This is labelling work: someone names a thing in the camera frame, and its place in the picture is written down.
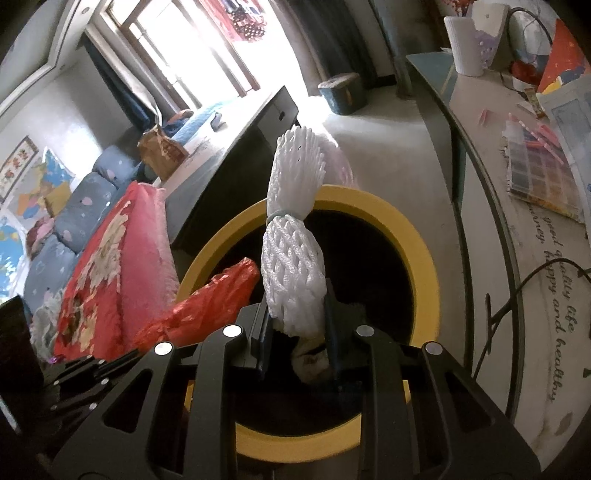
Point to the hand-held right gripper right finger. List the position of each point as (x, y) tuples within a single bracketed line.
[(333, 341)]

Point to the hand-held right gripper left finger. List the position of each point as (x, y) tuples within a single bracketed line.
[(264, 341)]

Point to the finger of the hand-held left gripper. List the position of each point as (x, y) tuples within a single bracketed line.
[(83, 376)]

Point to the yellow trash bin black liner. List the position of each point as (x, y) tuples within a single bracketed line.
[(406, 258)]

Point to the grey crumpled cloth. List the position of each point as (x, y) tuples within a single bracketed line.
[(46, 327)]

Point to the world map poster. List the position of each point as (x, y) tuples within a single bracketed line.
[(9, 258)]

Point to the red floral blanket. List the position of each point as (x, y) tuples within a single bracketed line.
[(111, 258)]

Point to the pile of clothes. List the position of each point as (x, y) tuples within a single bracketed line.
[(39, 233)]

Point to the blue heart-print sofa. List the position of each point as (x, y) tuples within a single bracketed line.
[(83, 203)]

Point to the dark coffee table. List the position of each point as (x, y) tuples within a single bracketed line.
[(231, 175)]

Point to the country map poster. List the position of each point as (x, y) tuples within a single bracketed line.
[(51, 173)]

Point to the framed figure picture poster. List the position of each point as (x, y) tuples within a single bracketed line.
[(18, 166)]

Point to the brown paper bag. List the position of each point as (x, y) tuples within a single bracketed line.
[(161, 150)]

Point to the glass-top television stand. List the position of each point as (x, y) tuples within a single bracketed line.
[(489, 184)]

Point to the pastel colour grid box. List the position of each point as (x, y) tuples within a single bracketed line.
[(545, 175)]

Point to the pink clip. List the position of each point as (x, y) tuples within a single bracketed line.
[(485, 115)]

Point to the dark blue curtain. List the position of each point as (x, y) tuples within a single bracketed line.
[(124, 87)]

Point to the pink white pen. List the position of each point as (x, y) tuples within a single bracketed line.
[(538, 134)]

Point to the grey curtain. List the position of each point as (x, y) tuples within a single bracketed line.
[(341, 41)]

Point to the glass balcony door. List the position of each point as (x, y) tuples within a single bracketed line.
[(152, 50)]

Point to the white ribbed vase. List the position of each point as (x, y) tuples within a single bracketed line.
[(464, 46)]

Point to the hanging laundry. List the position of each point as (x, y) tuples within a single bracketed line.
[(240, 18)]

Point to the blue white picture board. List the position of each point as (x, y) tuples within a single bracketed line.
[(570, 120)]

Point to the grey white board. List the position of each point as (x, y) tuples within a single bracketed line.
[(491, 27)]

